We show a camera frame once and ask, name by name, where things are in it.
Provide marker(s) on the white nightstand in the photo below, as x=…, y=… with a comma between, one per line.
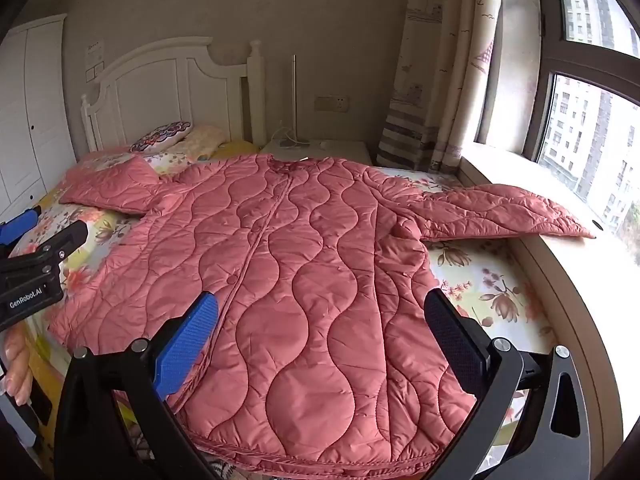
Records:
x=345, y=150

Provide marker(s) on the beige pillow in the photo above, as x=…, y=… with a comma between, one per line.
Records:
x=205, y=139

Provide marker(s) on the white wardrobe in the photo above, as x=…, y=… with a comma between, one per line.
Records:
x=35, y=110

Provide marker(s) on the white wall notice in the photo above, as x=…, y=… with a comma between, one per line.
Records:
x=94, y=57

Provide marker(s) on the patterned cushion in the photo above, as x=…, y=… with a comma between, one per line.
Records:
x=162, y=136

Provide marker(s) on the bed with floral sheet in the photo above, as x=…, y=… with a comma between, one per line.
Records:
x=490, y=280

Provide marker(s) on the window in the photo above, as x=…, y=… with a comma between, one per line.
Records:
x=590, y=125

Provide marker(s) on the person's left hand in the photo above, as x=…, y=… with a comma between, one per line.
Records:
x=17, y=365

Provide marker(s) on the pink quilted coat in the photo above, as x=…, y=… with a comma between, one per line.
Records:
x=300, y=285

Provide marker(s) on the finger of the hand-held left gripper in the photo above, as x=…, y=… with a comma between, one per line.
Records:
x=20, y=225
x=65, y=241

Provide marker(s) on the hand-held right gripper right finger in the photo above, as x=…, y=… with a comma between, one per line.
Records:
x=455, y=345

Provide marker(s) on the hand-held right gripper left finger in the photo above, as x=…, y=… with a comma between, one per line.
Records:
x=190, y=340

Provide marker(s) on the window sill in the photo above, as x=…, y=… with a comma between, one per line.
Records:
x=575, y=270

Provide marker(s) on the yellow pillow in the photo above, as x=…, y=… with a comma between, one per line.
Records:
x=235, y=149

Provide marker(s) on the wall socket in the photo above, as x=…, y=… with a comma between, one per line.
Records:
x=331, y=103

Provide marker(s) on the white wooden headboard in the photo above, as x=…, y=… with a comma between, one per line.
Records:
x=160, y=90

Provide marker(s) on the printed curtain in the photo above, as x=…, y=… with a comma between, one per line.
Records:
x=440, y=60

